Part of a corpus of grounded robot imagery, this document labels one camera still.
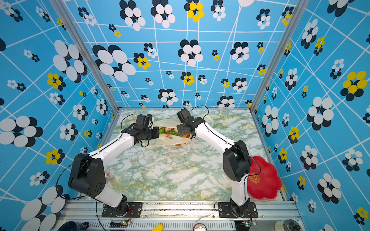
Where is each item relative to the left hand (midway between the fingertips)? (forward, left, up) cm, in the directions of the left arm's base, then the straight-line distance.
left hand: (161, 131), depth 90 cm
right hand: (+3, -18, +2) cm, 18 cm away
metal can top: (-49, -22, -2) cm, 54 cm away
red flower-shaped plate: (-26, -61, -13) cm, 67 cm away
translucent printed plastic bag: (-5, -5, +1) cm, 7 cm away
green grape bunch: (+4, -6, -8) cm, 11 cm away
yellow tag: (-48, -4, -13) cm, 50 cm away
